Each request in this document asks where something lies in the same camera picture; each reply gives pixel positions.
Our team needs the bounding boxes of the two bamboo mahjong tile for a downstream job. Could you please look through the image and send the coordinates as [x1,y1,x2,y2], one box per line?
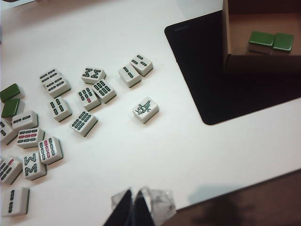
[1,186,31,218]
[11,110,39,132]
[117,63,143,89]

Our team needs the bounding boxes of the bamboo print mahjong tile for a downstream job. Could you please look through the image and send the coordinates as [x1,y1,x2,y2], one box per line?
[0,155,24,186]
[44,77,72,99]
[0,119,18,146]
[38,67,63,85]
[69,110,99,138]

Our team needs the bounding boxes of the three bamboo mahjong tile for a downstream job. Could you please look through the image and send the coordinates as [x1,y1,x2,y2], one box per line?
[130,53,154,77]

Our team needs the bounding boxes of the bird print mahjong tile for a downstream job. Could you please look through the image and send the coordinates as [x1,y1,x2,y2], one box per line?
[132,96,159,124]

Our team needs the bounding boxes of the six bamboo mahjong tile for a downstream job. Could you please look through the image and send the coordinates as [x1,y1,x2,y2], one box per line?
[91,79,117,104]

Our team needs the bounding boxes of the nine bamboo mahjong tile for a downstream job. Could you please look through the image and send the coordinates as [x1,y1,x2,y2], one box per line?
[37,136,64,165]
[16,127,45,149]

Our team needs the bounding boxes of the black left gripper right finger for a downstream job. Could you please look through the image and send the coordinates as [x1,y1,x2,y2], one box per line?
[134,186,177,226]

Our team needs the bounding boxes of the brown cardboard box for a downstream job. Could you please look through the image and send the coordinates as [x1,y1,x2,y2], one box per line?
[222,0,301,76]

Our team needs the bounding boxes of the eight bamboo mahjong tile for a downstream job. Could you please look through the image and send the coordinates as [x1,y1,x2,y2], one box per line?
[81,66,106,85]
[22,152,48,181]

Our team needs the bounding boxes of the green backed white mahjong tile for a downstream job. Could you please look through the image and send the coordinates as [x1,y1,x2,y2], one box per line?
[248,30,275,55]
[0,82,26,103]
[271,32,295,55]
[1,98,25,119]

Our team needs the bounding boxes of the black rectangular mat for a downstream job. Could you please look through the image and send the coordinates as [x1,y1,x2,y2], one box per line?
[164,10,301,126]

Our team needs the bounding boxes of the four bamboo mahjong tile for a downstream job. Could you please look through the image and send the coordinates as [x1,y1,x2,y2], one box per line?
[48,96,73,122]

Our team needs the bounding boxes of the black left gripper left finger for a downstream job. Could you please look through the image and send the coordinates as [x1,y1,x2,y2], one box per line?
[103,187,133,226]

